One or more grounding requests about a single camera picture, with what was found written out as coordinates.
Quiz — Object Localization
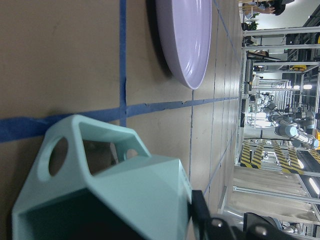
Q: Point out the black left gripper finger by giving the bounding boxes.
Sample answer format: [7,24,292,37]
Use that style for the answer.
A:
[190,190,238,240]

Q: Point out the mint green faceted cup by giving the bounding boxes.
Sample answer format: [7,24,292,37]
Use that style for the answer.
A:
[12,115,192,240]

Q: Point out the lavender round plate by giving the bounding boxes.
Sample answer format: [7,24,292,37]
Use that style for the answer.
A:
[155,0,212,90]

